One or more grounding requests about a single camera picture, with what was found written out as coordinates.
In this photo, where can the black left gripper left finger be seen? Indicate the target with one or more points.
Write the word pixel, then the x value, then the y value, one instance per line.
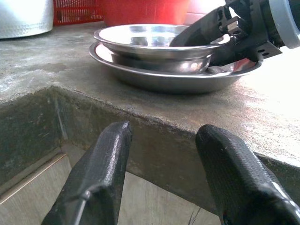
pixel 98 168

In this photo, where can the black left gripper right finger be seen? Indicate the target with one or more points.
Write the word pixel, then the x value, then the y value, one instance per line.
pixel 234 175

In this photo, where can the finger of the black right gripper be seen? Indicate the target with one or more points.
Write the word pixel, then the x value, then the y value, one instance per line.
pixel 199 32
pixel 229 55

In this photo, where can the deep rimmed steel plate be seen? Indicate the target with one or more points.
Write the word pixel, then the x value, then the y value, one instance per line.
pixel 140 50

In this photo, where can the red plastic bucket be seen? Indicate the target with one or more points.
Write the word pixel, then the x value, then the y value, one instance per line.
pixel 145 11

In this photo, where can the large wide steel plate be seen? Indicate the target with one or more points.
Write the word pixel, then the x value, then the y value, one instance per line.
pixel 164 82

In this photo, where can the red plastic basket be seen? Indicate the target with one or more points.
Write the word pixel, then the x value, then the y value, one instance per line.
pixel 77 11

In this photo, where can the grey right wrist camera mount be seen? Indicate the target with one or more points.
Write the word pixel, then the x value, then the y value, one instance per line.
pixel 283 21

